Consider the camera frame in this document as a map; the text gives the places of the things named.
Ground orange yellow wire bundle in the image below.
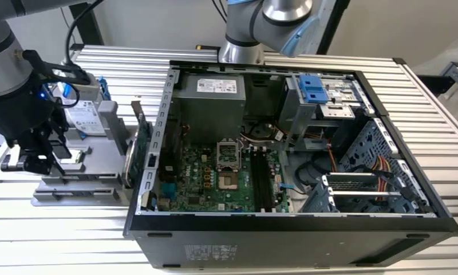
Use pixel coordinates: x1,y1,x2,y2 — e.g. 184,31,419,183
305,128,339,172

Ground black cable loop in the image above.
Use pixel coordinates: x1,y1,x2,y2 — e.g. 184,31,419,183
295,159,329,197

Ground hard disk in blue carrier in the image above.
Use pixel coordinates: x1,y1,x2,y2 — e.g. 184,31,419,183
62,74,112,138

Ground white wire bundle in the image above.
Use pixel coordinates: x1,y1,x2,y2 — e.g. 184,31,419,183
238,133,288,150

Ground silver drive cage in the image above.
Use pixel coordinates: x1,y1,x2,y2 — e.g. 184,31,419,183
278,73,375,151

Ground grey parts rack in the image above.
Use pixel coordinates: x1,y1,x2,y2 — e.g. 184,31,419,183
29,100,156,207

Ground black upright post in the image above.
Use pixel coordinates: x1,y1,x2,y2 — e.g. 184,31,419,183
315,0,351,55
68,0,105,46

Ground black case fan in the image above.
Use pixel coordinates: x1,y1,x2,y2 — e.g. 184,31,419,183
164,114,184,172

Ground wire locking lever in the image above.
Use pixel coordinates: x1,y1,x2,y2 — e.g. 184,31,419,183
236,142,249,171

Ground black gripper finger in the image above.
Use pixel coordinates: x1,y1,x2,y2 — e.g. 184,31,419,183
0,143,58,176
48,130,72,174

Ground green motherboard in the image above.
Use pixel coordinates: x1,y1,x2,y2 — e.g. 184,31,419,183
156,143,293,214

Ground green graphics card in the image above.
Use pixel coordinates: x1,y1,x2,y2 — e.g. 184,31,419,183
122,96,154,189

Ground metal socket cover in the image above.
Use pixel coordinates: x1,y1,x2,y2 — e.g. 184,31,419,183
216,138,242,171

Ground blue drive latch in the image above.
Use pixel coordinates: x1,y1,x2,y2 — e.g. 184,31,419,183
298,73,329,104

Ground red yellow power wires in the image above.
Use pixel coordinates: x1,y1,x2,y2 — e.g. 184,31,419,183
373,156,397,201

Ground CPU socket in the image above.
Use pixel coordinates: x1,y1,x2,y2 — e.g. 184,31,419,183
216,171,241,190

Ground grey power supply unit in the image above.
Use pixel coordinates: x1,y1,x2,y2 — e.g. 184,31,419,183
173,73,248,144

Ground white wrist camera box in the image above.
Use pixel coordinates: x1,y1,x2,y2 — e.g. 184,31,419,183
53,65,101,100

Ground grey metal disk bay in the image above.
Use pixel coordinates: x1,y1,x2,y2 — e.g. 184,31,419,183
299,171,405,213

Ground blue grey port block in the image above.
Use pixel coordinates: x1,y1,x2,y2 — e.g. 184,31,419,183
160,184,177,200

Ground round grey speaker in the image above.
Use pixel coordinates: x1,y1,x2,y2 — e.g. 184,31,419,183
248,121,280,142

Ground silver CPU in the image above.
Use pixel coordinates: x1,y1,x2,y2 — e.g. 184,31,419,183
68,148,86,166

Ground black PC case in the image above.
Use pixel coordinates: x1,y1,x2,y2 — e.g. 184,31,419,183
122,59,458,270

